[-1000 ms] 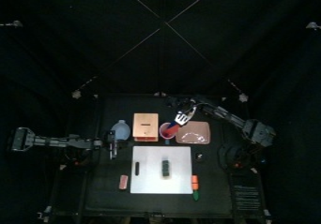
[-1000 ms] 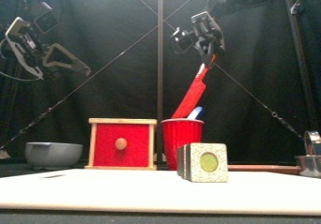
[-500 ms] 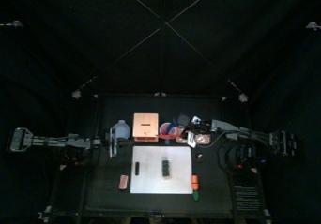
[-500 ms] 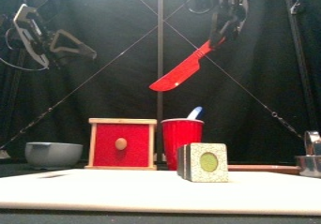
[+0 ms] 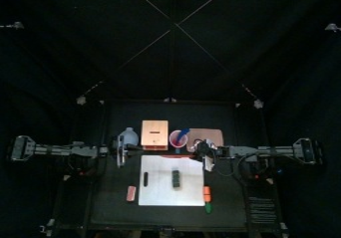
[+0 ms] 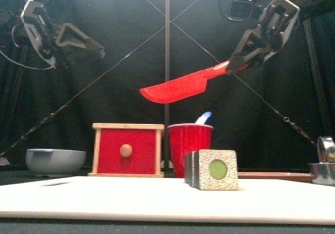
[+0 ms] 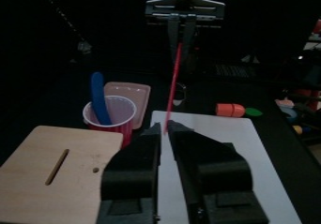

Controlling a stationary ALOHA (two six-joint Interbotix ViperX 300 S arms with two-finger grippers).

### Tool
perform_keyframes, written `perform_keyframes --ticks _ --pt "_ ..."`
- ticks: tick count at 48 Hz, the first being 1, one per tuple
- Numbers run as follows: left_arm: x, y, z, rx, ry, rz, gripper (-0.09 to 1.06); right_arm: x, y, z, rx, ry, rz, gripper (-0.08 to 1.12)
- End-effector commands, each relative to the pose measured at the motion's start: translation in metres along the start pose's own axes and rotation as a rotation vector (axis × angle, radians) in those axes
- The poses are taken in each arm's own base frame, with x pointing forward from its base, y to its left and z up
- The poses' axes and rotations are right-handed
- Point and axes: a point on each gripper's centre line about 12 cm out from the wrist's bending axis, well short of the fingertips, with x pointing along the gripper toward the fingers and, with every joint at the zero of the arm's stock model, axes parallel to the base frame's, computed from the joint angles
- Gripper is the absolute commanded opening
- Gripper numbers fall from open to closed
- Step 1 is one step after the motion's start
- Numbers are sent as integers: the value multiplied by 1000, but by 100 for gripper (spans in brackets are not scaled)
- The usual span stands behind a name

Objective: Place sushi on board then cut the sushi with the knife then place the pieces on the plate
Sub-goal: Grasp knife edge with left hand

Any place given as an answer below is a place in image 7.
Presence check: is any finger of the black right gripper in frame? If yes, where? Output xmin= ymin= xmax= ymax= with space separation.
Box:
xmin=167 ymin=16 xmax=182 ymax=64
xmin=181 ymin=16 xmax=198 ymax=67

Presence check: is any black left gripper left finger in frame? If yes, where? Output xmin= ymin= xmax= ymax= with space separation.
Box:
xmin=95 ymin=122 xmax=163 ymax=224

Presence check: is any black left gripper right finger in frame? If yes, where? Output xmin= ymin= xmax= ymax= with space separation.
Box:
xmin=166 ymin=119 xmax=270 ymax=224

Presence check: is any red toy knife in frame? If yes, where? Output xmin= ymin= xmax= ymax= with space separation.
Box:
xmin=163 ymin=41 xmax=185 ymax=134

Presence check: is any white cutting board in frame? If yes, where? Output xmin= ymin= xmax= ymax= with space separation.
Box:
xmin=150 ymin=110 xmax=304 ymax=224

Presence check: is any pink rectangular plate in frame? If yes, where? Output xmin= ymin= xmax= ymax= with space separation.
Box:
xmin=103 ymin=81 xmax=151 ymax=130

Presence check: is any dark laptop keyboard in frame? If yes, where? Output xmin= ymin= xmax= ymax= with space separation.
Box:
xmin=207 ymin=62 xmax=261 ymax=80

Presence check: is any red plastic cup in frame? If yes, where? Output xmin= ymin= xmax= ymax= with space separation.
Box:
xmin=82 ymin=95 xmax=138 ymax=150

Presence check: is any orange toy food piece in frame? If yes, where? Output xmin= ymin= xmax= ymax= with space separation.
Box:
xmin=214 ymin=102 xmax=247 ymax=119

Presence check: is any red wooden knob box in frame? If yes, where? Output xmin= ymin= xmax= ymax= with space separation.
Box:
xmin=0 ymin=125 xmax=126 ymax=224

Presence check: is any green toy leaf piece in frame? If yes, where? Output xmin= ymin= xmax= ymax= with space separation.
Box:
xmin=243 ymin=107 xmax=265 ymax=118

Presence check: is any blue toy utensil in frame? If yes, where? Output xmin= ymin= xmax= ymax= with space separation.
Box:
xmin=90 ymin=71 xmax=114 ymax=127

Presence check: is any small yellow ball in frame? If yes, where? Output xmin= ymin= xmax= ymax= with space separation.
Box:
xmin=290 ymin=125 xmax=305 ymax=136

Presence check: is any pink toy piece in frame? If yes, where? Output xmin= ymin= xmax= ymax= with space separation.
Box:
xmin=274 ymin=97 xmax=296 ymax=109

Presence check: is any thin diagonal brace cable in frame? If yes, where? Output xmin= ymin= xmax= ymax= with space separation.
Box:
xmin=47 ymin=0 xmax=92 ymax=55

